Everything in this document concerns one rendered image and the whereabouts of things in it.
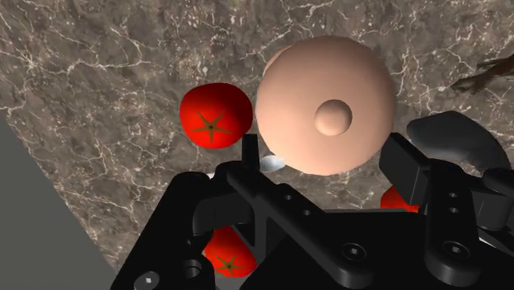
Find pale pink round pot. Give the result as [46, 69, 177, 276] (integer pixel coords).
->
[255, 35, 397, 176]

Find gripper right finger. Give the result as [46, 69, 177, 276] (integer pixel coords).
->
[379, 132, 514, 287]

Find dark grey rounded object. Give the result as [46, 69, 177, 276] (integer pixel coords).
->
[406, 110, 512, 175]

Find red tomato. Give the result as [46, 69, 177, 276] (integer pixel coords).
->
[179, 82, 254, 151]
[379, 185, 421, 214]
[203, 225, 258, 279]

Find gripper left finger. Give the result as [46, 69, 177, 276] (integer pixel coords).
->
[110, 134, 376, 290]

